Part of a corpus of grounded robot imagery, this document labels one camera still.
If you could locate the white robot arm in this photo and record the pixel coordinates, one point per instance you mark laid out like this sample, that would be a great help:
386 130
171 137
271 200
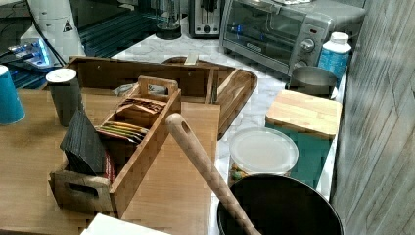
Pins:
53 23

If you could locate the wooden spoon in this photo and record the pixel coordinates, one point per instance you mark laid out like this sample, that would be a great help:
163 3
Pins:
191 146

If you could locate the wooden serving tray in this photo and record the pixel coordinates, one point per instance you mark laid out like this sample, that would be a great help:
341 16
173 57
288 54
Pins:
231 92

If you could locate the clear jar white lid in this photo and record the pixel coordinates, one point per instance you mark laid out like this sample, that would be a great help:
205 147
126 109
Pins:
257 150

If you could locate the chips snack bag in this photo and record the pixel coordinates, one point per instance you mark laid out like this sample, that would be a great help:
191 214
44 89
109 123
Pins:
152 89

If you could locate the light wooden stick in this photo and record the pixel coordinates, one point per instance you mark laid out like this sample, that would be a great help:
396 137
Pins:
191 59

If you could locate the stash tea bag packets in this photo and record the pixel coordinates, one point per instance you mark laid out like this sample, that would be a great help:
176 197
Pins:
132 119

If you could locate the black two-slot toaster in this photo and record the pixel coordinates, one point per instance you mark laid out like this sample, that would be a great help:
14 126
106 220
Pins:
205 18

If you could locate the teal canister bamboo lid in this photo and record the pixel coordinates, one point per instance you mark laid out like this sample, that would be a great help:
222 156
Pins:
312 123

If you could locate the grey metal cup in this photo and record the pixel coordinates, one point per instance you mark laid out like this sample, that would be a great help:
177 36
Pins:
312 81

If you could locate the silver toaster oven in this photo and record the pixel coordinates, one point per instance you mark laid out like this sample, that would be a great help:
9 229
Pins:
285 36

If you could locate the black pot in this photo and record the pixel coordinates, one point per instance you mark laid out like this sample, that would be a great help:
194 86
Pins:
280 205

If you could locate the black tea packets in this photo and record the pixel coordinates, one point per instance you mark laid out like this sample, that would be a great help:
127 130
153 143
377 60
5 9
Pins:
83 147

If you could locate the white bottle blue label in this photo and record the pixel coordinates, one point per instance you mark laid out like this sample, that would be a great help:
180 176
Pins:
334 55

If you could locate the grey shaker white lid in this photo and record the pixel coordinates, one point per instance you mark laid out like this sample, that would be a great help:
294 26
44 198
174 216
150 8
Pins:
64 87

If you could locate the white cereal box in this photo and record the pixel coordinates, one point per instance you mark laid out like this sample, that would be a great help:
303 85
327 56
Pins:
107 225

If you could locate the blue shaker white lid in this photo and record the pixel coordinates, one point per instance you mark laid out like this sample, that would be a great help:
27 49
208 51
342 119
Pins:
11 108

